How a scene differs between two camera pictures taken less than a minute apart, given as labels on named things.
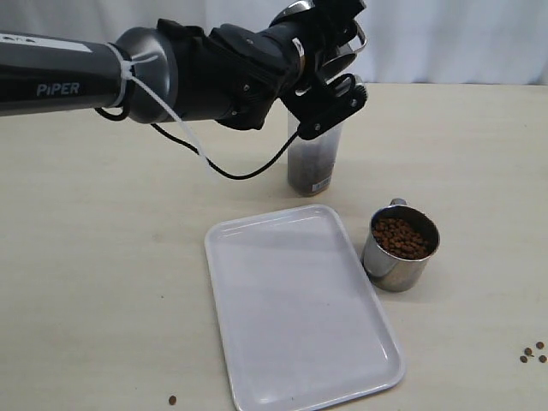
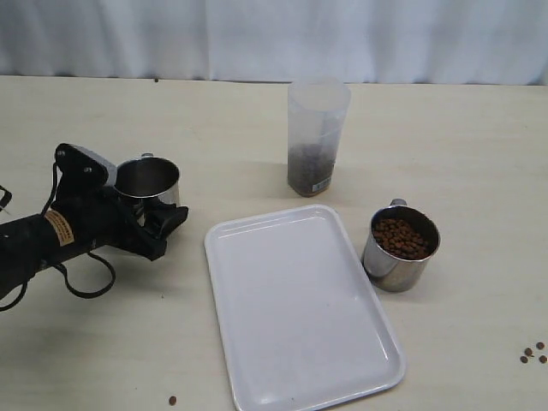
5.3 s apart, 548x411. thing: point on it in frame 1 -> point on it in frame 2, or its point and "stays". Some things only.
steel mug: x=360 y=37 -> x=150 y=176
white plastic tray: x=303 y=324 stays
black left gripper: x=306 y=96 -> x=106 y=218
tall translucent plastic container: x=311 y=162 stays
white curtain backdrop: x=424 y=42 stays
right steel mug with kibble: x=399 y=242 stays
